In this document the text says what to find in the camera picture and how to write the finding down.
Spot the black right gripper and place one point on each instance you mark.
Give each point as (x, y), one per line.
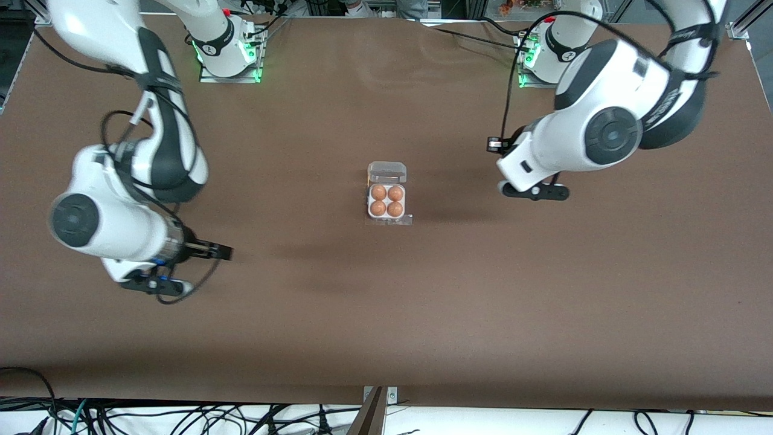
(194, 248)

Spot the brown egg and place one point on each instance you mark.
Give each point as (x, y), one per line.
(378, 208)
(378, 192)
(394, 208)
(395, 193)

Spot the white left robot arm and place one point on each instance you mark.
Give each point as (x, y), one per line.
(580, 142)

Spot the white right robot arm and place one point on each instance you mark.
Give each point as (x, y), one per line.
(121, 232)

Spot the clear plastic egg box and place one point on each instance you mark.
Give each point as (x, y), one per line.
(386, 172)

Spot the person in grey trousers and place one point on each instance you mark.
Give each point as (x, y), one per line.
(386, 7)

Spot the metal table edge bracket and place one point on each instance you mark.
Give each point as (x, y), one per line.
(375, 414)

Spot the aluminium frame profile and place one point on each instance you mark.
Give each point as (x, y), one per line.
(746, 21)

